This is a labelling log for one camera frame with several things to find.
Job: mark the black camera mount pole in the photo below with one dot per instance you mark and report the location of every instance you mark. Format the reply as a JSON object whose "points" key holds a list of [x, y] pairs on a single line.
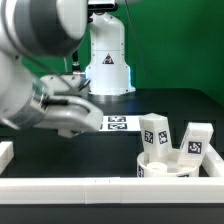
{"points": [[76, 68]]}

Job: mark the white U-shaped fence wall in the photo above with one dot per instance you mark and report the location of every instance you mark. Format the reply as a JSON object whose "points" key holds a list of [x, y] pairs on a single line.
{"points": [[208, 189]]}

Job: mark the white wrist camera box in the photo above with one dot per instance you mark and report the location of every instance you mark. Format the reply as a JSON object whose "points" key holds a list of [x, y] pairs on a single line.
{"points": [[67, 84]]}

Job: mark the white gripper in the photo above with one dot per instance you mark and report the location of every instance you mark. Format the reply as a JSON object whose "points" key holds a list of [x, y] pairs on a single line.
{"points": [[70, 115]]}

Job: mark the white marker base plate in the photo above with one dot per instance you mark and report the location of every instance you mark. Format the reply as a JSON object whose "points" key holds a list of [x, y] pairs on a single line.
{"points": [[113, 123]]}

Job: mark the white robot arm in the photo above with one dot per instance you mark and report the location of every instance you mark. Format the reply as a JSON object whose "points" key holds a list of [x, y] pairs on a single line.
{"points": [[31, 28]]}

